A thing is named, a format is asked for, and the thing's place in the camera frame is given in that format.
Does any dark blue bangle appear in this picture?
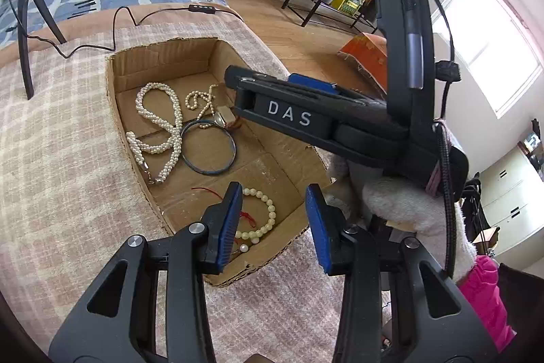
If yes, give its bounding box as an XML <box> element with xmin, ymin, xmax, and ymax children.
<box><xmin>181</xmin><ymin>118</ymin><xmax>237</xmax><ymax>177</ymax></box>

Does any green jade pendant red string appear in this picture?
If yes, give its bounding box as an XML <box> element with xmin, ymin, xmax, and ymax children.
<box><xmin>191</xmin><ymin>186</ymin><xmax>258</xmax><ymax>228</ymax></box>

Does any cardboard box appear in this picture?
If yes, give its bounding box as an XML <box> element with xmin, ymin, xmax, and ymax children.
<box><xmin>105</xmin><ymin>36</ymin><xmax>336</xmax><ymax>287</ymax></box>

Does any pink garment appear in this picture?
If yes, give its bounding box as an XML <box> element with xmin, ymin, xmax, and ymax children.
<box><xmin>457</xmin><ymin>254</ymin><xmax>517</xmax><ymax>351</ymax></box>

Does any cream bead bracelet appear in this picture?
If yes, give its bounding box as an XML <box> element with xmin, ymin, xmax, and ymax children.
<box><xmin>235</xmin><ymin>188</ymin><xmax>277</xmax><ymax>242</ymax></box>

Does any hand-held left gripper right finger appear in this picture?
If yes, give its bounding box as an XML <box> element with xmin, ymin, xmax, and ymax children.
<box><xmin>305</xmin><ymin>183</ymin><xmax>498</xmax><ymax>363</ymax></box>

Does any cream cabinet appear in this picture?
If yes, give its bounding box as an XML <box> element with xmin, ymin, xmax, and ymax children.
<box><xmin>476</xmin><ymin>142</ymin><xmax>544</xmax><ymax>257</ymax></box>

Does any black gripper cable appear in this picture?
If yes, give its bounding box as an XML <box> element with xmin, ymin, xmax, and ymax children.
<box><xmin>419</xmin><ymin>0</ymin><xmax>464</xmax><ymax>276</ymax></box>

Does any black tripod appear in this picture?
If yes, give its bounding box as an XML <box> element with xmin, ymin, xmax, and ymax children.
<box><xmin>8</xmin><ymin>0</ymin><xmax>66</xmax><ymax>100</ymax></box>

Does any gold metal pendant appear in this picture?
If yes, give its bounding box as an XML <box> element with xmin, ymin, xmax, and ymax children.
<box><xmin>215</xmin><ymin>105</ymin><xmax>243</xmax><ymax>132</ymax></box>

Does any orange box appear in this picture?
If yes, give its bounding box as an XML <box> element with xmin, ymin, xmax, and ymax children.
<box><xmin>338</xmin><ymin>32</ymin><xmax>389</xmax><ymax>94</ymax></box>

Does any person's right hand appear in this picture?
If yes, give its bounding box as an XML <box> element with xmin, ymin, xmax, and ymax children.
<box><xmin>327</xmin><ymin>152</ymin><xmax>477</xmax><ymax>285</ymax></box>

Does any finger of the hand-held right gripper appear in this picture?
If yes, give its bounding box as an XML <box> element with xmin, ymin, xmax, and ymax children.
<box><xmin>224</xmin><ymin>64</ymin><xmax>370</xmax><ymax>142</ymax></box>
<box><xmin>287</xmin><ymin>73</ymin><xmax>387</xmax><ymax>114</ymax></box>

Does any thin white pearl necklace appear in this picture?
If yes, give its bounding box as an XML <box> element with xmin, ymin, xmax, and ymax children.
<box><xmin>185</xmin><ymin>84</ymin><xmax>219</xmax><ymax>130</ymax></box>

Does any window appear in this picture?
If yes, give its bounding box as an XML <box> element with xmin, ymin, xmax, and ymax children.
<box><xmin>433</xmin><ymin>0</ymin><xmax>544</xmax><ymax>119</ymax></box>

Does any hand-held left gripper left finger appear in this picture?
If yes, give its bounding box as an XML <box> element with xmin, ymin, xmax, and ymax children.
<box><xmin>48</xmin><ymin>181</ymin><xmax>244</xmax><ymax>363</ymax></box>

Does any black cable with inline controller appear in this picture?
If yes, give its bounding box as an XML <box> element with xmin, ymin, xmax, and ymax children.
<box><xmin>28</xmin><ymin>3</ymin><xmax>245</xmax><ymax>60</ymax></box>

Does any multi-strand white pearl necklace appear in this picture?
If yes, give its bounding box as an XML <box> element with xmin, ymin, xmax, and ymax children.
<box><xmin>126</xmin><ymin>82</ymin><xmax>184</xmax><ymax>185</ymax></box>

